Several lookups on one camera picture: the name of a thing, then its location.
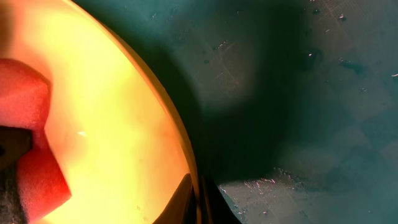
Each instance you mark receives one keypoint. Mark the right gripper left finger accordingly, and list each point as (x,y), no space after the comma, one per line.
(181,207)

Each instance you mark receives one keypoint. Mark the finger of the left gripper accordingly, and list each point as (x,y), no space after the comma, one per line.
(15,142)

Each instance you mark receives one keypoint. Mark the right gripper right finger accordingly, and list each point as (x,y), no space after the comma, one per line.
(214,209)

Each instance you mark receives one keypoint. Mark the yellow-green plate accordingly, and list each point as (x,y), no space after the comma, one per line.
(114,131)

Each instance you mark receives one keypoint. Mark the teal plastic tray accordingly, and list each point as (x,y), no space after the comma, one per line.
(290,106)

